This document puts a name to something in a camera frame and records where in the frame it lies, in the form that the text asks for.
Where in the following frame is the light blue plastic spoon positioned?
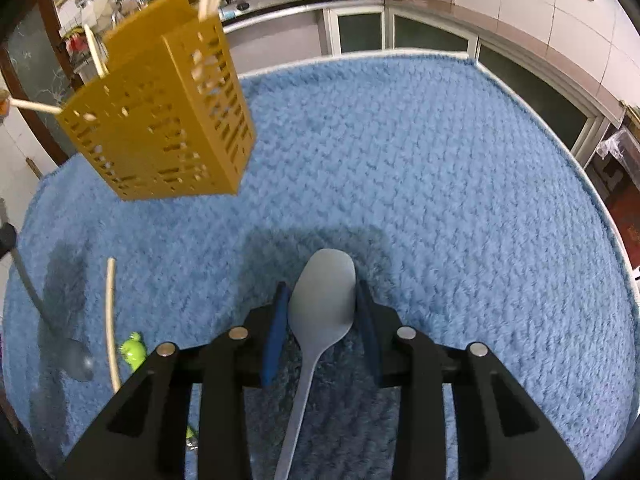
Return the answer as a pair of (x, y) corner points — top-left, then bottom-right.
(11, 247), (94, 382)

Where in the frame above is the chopstick in holder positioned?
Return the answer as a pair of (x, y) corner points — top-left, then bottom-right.
(84, 24), (107, 78)
(9, 98), (63, 115)

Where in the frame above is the chopstick in holder right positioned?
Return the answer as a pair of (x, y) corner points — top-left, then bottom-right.
(84, 24), (107, 78)

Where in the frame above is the green frog handled utensil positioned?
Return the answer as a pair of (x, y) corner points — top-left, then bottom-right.
(118, 332), (148, 372)

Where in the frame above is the kitchen counter cabinet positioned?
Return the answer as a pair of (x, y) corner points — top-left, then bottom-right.
(222, 0), (625, 165)

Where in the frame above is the blue fluffy towel mat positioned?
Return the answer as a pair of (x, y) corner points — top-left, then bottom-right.
(2, 55), (639, 478)

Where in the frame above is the long light wooden chopstick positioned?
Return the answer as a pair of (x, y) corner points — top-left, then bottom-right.
(104, 257), (122, 393)

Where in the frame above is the grey metal spoon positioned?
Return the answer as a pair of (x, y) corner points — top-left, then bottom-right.
(274, 248), (356, 479)

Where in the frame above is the chopstick in holder left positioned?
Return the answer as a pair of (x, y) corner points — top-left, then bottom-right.
(9, 98), (63, 115)

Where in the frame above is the yellow perforated utensil holder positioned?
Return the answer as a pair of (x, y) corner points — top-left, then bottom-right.
(56, 0), (256, 200)

